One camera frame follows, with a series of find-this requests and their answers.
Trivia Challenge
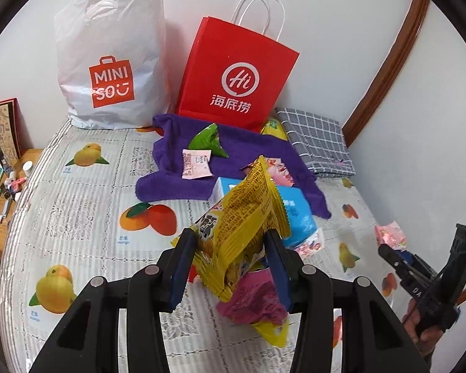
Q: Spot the magenta snack packet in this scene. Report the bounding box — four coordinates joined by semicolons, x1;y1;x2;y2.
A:
217;268;292;325

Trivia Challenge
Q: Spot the wooden door frame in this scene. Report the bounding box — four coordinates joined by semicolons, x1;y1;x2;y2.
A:
342;0;432;148

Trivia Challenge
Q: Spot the blue tissue pack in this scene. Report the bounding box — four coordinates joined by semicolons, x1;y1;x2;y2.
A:
210;177;319;249

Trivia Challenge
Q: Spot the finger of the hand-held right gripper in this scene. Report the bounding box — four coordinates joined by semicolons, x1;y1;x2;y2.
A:
377;243;437;296

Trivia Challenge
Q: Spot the purple towel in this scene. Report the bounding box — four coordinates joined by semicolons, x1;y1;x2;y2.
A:
135;113;332;219

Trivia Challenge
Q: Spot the patterned book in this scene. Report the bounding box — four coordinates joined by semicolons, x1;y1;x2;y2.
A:
0;98;24;162

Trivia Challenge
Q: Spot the white plastic bag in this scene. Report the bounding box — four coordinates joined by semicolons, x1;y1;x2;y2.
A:
54;0;171;130

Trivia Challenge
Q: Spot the red paper bag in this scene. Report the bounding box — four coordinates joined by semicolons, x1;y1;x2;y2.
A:
174;0;299;133

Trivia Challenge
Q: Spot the pink bun packet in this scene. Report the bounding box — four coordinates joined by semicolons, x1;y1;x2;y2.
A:
239;157;296;187

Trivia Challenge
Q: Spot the green snack packet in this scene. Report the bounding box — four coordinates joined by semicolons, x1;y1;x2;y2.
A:
188;123;230;160

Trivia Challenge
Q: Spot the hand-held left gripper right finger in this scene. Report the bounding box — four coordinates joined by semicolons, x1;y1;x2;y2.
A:
264;228;432;373

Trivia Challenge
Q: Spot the red pink candy packet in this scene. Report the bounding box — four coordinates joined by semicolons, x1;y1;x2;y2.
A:
374;221;408;250

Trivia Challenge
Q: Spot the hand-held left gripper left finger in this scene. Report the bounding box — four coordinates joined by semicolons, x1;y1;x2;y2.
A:
29;228;198;373

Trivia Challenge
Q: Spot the grey checked folded cloth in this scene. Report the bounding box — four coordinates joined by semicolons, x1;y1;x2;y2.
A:
276;108;356;179

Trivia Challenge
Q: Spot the person's right hand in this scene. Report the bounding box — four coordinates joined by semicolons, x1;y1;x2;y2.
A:
402;297;447;358

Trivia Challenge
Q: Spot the pink white snack packet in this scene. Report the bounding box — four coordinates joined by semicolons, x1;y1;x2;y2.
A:
181;149;213;180

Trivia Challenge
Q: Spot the yellow snack packet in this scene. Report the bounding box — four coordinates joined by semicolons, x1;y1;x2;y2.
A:
252;319;292;348
171;155;292;304

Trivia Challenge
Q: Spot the large yellow snack bag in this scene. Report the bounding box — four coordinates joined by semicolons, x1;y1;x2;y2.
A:
260;118;290;140

